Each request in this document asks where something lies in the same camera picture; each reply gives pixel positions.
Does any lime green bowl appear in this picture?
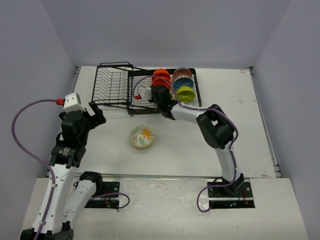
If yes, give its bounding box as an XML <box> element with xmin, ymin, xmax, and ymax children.
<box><xmin>176</xmin><ymin>85</ymin><xmax>196</xmax><ymax>103</ymax></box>
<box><xmin>169</xmin><ymin>88</ymin><xmax>175</xmax><ymax>100</ymax></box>

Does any white floral pattern bowl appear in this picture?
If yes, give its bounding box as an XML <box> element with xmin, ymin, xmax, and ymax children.
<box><xmin>129</xmin><ymin>125</ymin><xmax>155</xmax><ymax>146</ymax></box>

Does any yellow sun pattern bowl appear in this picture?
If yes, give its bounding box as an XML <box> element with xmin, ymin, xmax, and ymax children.
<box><xmin>132</xmin><ymin>142</ymin><xmax>153</xmax><ymax>150</ymax></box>

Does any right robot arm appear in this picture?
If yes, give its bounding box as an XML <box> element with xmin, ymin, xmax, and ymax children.
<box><xmin>151</xmin><ymin>85</ymin><xmax>245</xmax><ymax>197</ymax></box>

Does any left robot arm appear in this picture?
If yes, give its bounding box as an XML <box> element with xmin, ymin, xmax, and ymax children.
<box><xmin>20</xmin><ymin>98</ymin><xmax>106</xmax><ymax>240</ymax></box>

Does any orange bowl front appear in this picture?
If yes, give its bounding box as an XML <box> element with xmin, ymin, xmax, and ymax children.
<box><xmin>152</xmin><ymin>77</ymin><xmax>171</xmax><ymax>89</ymax></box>

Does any orange bowl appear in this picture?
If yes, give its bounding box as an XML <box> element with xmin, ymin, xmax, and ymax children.
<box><xmin>152</xmin><ymin>77</ymin><xmax>171</xmax><ymax>89</ymax></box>
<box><xmin>152</xmin><ymin>68</ymin><xmax>171</xmax><ymax>80</ymax></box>

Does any orange bowl rear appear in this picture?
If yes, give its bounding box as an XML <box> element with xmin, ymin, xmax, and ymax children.
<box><xmin>152</xmin><ymin>68</ymin><xmax>171</xmax><ymax>80</ymax></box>

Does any blue patterned bowl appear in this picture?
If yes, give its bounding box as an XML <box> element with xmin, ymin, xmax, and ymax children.
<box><xmin>173</xmin><ymin>77</ymin><xmax>194</xmax><ymax>91</ymax></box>

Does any brown red patterned bowl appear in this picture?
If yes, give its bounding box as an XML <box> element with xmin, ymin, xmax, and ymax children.
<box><xmin>172</xmin><ymin>67</ymin><xmax>193</xmax><ymax>82</ymax></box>

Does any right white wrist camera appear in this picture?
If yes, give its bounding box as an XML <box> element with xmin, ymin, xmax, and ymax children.
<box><xmin>137</xmin><ymin>86</ymin><xmax>152</xmax><ymax>100</ymax></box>

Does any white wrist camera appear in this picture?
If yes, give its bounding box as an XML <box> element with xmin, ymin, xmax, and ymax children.
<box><xmin>63</xmin><ymin>92</ymin><xmax>85</xmax><ymax>113</ymax></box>
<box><xmin>137</xmin><ymin>86</ymin><xmax>152</xmax><ymax>100</ymax></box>

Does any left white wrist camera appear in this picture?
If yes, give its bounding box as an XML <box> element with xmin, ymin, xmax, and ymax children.
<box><xmin>63</xmin><ymin>92</ymin><xmax>85</xmax><ymax>113</ymax></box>

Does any black wire dish rack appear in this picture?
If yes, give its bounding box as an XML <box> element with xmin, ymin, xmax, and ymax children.
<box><xmin>91</xmin><ymin>61</ymin><xmax>159</xmax><ymax>116</ymax></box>

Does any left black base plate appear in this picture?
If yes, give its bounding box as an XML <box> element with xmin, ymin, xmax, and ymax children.
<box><xmin>82</xmin><ymin>180</ymin><xmax>121</xmax><ymax>210</ymax></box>

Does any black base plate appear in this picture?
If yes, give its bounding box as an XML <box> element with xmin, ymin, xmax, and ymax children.
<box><xmin>82</xmin><ymin>180</ymin><xmax>121</xmax><ymax>210</ymax></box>
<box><xmin>207</xmin><ymin>180</ymin><xmax>255</xmax><ymax>210</ymax></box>

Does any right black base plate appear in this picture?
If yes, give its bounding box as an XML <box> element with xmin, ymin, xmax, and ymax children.
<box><xmin>207</xmin><ymin>180</ymin><xmax>255</xmax><ymax>210</ymax></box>

